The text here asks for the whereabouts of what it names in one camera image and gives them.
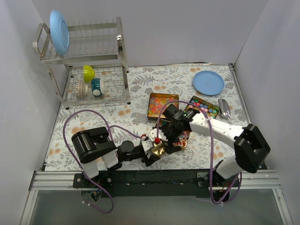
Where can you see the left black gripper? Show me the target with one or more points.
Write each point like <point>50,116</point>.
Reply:
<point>145,154</point>

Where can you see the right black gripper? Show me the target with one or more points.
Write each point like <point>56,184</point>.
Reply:
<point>168,131</point>

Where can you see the gold round lid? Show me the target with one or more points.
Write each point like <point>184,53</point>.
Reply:
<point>158,149</point>

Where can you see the tin of star candies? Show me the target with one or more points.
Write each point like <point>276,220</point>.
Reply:
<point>211,109</point>

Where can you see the silver metal scoop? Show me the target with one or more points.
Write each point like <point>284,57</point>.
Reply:
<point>225,109</point>

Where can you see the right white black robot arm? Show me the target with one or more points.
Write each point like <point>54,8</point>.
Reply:
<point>250,146</point>

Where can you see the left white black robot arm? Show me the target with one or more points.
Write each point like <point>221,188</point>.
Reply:
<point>95,143</point>

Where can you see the tin of gummy candies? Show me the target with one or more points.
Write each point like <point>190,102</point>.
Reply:
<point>156,103</point>

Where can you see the floral table mat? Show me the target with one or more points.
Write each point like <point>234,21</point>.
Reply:
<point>142,82</point>

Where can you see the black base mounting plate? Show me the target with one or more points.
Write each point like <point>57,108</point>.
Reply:
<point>190,182</point>

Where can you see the blue plate on table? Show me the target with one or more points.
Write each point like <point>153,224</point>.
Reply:
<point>208,83</point>

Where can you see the teal white cup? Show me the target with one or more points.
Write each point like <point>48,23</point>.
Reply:
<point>98,87</point>

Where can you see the patterned beige cup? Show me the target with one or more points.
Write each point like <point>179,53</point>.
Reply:
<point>81,89</point>

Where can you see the steel dish rack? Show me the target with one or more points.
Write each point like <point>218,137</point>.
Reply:
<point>99,45</point>

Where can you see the yellow green bowl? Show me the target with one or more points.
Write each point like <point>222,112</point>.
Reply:
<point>88,73</point>

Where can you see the blue plate in rack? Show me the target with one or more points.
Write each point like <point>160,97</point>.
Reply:
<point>59,33</point>

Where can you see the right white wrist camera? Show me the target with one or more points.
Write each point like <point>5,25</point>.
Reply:
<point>156,135</point>

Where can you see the aluminium frame rail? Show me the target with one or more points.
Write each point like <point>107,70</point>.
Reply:
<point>263,179</point>

